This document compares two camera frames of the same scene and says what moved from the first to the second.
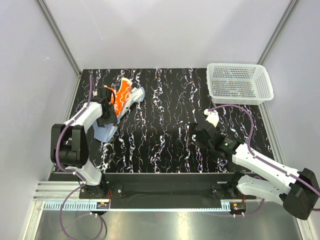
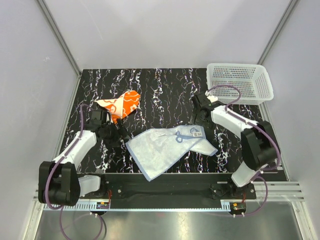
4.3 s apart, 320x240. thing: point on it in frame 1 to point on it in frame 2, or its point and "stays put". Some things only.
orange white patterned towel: (121, 92) to (120, 107)
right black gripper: (191, 131) to (196, 118)
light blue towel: (104, 134) to (153, 150)
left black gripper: (101, 122) to (120, 133)
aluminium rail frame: (65, 196) stays put
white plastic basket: (238, 83) stays put
